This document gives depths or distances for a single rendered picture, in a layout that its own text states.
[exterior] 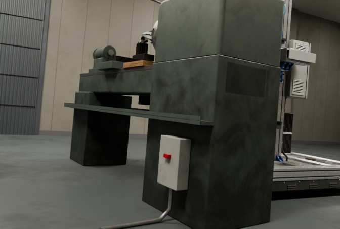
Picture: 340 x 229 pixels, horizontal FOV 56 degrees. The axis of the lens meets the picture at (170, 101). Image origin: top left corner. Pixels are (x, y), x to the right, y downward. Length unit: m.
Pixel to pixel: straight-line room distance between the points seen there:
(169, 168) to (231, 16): 0.82
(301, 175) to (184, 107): 1.20
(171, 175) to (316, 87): 7.21
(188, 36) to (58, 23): 4.03
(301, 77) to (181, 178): 1.60
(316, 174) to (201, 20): 1.55
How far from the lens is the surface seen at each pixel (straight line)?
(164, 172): 1.73
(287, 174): 2.49
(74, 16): 5.68
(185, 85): 1.73
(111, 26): 5.80
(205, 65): 1.62
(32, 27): 5.51
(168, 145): 1.69
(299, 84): 2.88
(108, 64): 2.62
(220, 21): 1.61
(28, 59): 5.43
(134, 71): 2.35
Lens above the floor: 0.59
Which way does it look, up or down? 1 degrees up
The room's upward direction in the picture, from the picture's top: 5 degrees clockwise
